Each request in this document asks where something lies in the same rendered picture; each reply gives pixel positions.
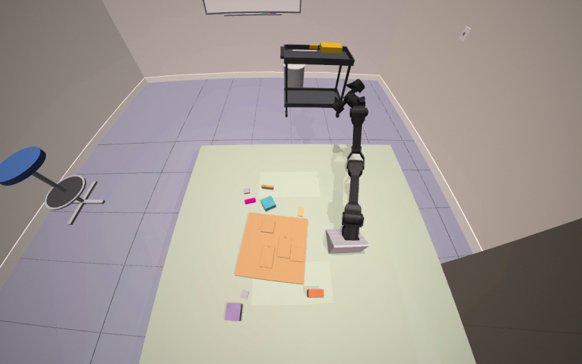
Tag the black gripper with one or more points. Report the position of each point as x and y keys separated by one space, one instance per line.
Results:
x=357 y=85

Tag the teal block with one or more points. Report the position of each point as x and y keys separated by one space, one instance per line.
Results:
x=268 y=203

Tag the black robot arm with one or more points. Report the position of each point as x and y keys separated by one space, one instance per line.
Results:
x=352 y=218

